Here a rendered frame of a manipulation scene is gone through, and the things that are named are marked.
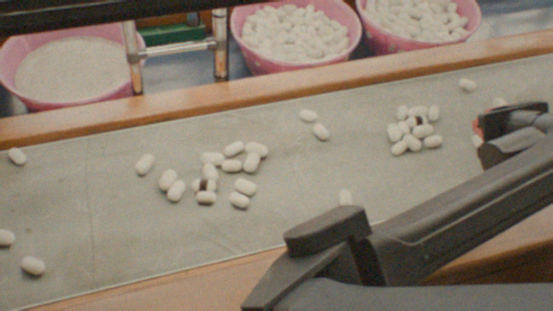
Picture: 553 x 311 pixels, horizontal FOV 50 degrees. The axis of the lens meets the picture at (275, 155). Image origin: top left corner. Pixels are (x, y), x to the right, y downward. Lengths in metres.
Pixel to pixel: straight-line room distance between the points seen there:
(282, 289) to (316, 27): 0.93
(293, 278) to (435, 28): 0.98
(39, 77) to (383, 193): 0.67
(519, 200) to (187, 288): 0.44
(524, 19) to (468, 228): 1.09
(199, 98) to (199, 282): 0.37
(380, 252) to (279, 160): 0.53
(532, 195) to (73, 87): 0.83
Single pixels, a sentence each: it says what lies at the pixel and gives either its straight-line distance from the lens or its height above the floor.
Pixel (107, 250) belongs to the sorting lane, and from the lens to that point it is 0.89.
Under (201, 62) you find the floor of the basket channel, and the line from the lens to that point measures 1.27.
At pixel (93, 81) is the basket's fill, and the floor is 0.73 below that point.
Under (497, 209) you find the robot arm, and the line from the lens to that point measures 0.56.
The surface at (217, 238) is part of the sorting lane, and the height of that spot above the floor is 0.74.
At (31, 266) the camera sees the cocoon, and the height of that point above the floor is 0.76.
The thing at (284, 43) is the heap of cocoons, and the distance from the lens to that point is 1.25.
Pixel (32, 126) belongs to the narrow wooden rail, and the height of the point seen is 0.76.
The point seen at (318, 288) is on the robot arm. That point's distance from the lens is 0.41.
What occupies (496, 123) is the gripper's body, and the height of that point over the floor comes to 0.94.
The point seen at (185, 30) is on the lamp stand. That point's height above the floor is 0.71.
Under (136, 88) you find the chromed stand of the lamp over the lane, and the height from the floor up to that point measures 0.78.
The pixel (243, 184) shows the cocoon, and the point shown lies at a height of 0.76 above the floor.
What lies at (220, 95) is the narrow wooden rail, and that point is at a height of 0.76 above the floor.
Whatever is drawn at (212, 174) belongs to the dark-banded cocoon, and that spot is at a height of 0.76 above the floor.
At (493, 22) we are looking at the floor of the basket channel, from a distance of 1.54.
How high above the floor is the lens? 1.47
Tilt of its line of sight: 47 degrees down
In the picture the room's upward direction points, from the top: 5 degrees clockwise
